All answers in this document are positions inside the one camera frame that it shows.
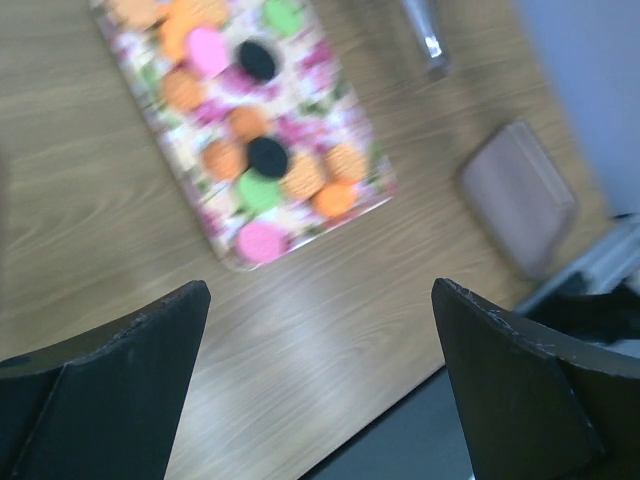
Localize tan round sandwich cookie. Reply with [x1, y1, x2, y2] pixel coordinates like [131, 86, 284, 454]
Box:
[324, 144, 368, 184]
[174, 0, 230, 27]
[280, 153, 326, 201]

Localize green round cookie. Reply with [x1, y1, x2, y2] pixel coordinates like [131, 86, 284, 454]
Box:
[235, 169, 282, 213]
[262, 0, 303, 37]

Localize pink tin lid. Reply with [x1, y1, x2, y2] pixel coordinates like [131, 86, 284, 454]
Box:
[456, 120, 579, 280]

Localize brown chip cookie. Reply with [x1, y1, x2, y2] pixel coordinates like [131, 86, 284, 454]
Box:
[226, 105, 271, 144]

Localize pink round cookie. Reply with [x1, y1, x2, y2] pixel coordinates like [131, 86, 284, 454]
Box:
[235, 221, 287, 265]

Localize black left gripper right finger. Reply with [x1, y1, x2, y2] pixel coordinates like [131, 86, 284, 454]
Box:
[431, 279, 639, 479]

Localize pink oval cookie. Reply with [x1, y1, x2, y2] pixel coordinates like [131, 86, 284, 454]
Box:
[186, 26, 231, 78]

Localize orange swirl cookie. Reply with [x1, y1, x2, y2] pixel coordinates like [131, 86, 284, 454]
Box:
[202, 140, 248, 181]
[161, 69, 205, 113]

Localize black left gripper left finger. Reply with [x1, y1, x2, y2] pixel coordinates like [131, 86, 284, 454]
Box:
[1, 280, 211, 479]

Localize black sandwich cookie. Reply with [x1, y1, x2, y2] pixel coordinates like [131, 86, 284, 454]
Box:
[236, 39, 280, 84]
[246, 136, 289, 179]

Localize metal tongs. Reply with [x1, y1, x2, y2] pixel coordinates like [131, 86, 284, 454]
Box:
[402, 0, 451, 80]

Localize orange leaf cookie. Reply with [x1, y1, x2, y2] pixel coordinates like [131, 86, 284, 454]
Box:
[108, 0, 161, 30]
[312, 182, 357, 218]
[155, 1, 201, 63]

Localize floral serving tray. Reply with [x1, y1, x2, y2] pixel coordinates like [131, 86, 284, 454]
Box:
[91, 1, 396, 271]

